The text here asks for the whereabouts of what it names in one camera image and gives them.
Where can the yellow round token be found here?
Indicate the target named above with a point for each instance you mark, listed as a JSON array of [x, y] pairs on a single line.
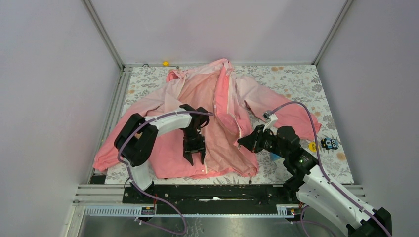
[[313, 147]]

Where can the small owl figurine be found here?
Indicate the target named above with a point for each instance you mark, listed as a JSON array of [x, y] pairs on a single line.
[[329, 144]]

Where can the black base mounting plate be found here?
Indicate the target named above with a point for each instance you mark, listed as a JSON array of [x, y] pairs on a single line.
[[212, 199]]

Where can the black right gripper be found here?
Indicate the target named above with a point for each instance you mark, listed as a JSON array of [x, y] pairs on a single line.
[[252, 141]]

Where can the small blue block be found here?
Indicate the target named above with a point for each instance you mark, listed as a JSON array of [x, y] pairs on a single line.
[[274, 157]]

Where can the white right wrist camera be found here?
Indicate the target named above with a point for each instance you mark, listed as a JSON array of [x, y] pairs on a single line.
[[270, 120]]

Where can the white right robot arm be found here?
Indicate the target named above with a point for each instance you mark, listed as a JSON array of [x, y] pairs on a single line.
[[354, 217]]

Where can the aluminium frame rail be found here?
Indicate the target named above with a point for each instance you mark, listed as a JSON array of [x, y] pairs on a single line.
[[103, 33]]

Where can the floral patterned table mat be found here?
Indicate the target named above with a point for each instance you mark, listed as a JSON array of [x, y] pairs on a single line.
[[297, 83]]

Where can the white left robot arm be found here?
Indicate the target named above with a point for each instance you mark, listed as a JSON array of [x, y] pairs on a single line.
[[137, 138]]

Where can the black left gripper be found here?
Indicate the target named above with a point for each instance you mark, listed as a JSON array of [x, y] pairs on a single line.
[[199, 147]]

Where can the pink zip-up jacket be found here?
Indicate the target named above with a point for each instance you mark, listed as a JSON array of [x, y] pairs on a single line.
[[218, 89]]

